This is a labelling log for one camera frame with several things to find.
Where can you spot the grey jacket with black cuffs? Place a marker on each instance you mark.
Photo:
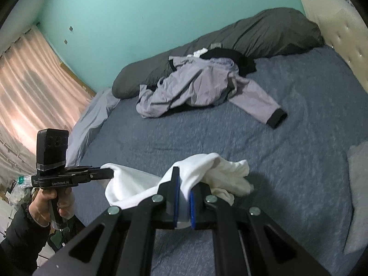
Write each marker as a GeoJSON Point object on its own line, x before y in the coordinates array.
{"type": "Point", "coordinates": [195, 86]}

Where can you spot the cream tufted headboard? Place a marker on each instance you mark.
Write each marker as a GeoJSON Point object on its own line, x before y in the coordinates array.
{"type": "Point", "coordinates": [339, 28]}

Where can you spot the black garment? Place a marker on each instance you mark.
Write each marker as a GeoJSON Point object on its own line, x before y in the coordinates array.
{"type": "Point", "coordinates": [227, 56]}

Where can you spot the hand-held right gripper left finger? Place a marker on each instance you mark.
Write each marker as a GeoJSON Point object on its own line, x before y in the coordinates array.
{"type": "Point", "coordinates": [176, 207]}

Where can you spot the light grey pillow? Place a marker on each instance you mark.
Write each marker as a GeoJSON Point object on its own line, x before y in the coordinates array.
{"type": "Point", "coordinates": [358, 201]}

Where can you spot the person's left forearm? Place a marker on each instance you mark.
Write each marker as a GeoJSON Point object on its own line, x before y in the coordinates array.
{"type": "Point", "coordinates": [20, 241]}

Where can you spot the person's left hand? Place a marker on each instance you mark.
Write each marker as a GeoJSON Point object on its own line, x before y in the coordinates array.
{"type": "Point", "coordinates": [40, 210]}

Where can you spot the light blue bed sheet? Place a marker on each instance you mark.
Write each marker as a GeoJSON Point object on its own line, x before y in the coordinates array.
{"type": "Point", "coordinates": [92, 118]}

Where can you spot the pink curtain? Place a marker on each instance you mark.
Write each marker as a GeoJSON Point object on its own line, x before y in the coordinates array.
{"type": "Point", "coordinates": [31, 92]}

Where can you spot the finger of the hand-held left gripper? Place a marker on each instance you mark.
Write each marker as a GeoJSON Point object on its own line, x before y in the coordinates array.
{"type": "Point", "coordinates": [102, 174]}

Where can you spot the blue patterned bed cover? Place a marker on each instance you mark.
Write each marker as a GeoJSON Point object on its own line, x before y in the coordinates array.
{"type": "Point", "coordinates": [287, 149]}

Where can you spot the clear plastic bottle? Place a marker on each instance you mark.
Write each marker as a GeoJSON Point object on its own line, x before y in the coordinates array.
{"type": "Point", "coordinates": [27, 181]}

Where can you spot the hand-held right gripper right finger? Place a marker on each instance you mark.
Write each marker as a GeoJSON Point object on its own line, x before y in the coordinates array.
{"type": "Point", "coordinates": [193, 212]}

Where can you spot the white polo shirt black trim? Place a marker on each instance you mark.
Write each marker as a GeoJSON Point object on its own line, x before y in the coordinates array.
{"type": "Point", "coordinates": [138, 184]}

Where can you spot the wooden window trim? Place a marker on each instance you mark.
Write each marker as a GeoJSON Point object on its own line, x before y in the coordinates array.
{"type": "Point", "coordinates": [82, 82]}

